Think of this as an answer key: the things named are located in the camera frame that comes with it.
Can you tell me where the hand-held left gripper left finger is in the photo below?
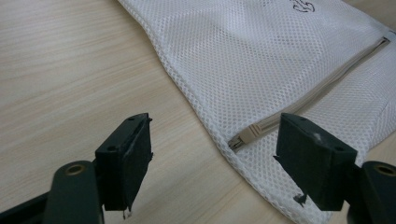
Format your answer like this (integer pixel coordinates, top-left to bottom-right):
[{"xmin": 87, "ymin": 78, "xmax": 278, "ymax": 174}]
[{"xmin": 94, "ymin": 112, "xmax": 154, "ymax": 220}]

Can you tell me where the white mesh laundry bag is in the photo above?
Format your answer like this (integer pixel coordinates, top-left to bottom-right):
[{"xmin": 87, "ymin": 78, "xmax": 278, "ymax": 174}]
[{"xmin": 117, "ymin": 0, "xmax": 396, "ymax": 224}]

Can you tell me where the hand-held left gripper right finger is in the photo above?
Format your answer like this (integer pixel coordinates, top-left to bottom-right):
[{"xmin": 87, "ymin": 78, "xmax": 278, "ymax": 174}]
[{"xmin": 273, "ymin": 112, "xmax": 359, "ymax": 212}]

